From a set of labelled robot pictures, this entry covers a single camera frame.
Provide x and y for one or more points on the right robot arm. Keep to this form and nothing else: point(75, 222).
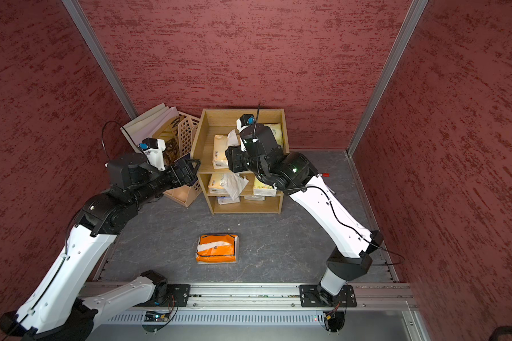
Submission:
point(295, 176)

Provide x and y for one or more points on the cream tissue pack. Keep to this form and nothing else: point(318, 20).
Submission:
point(221, 143)

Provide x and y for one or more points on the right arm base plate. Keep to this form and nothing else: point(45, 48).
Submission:
point(313, 296)

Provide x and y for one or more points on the beige plastic file organizer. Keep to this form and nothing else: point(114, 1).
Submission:
point(186, 195)

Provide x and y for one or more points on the lower right yellow tissue pack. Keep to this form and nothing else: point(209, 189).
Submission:
point(261, 189)

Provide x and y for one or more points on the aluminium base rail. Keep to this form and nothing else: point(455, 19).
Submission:
point(273, 311)

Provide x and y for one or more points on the orange tissue pack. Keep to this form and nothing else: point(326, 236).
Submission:
point(217, 249)

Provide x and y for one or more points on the flat white tissue pack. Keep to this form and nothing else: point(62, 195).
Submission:
point(227, 200)

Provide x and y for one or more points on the corner metal profile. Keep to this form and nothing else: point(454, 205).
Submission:
point(83, 25)
point(409, 25)

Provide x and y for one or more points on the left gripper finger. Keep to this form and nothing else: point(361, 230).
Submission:
point(189, 177)
point(186, 164)

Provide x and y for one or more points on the lilac folder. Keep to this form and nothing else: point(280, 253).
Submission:
point(150, 129)

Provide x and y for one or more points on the wooden two-tier shelf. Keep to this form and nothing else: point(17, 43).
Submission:
point(220, 122)

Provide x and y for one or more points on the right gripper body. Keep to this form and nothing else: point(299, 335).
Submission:
point(249, 159)

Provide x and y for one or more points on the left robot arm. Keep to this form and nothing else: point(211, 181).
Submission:
point(55, 311)

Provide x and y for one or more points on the green yellow tissue pack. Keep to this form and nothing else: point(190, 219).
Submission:
point(277, 133)

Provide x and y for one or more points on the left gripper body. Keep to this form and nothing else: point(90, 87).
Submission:
point(169, 178)

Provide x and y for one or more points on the butterfly print folder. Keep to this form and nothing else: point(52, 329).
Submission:
point(170, 134)

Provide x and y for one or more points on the left corner metal profile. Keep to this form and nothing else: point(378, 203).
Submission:
point(83, 25)

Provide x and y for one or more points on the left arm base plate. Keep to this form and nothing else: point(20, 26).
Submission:
point(170, 295)

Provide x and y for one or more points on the right corner metal profile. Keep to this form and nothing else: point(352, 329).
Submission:
point(409, 25)

